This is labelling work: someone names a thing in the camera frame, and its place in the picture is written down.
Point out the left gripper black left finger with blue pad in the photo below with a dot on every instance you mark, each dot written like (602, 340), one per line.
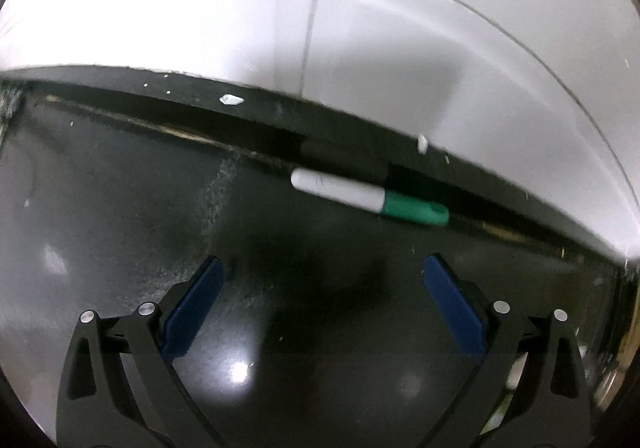
(96, 407)

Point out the white green marker pen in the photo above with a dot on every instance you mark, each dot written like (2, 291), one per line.
(372, 199)

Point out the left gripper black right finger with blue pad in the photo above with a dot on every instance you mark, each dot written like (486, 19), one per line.
(527, 387)

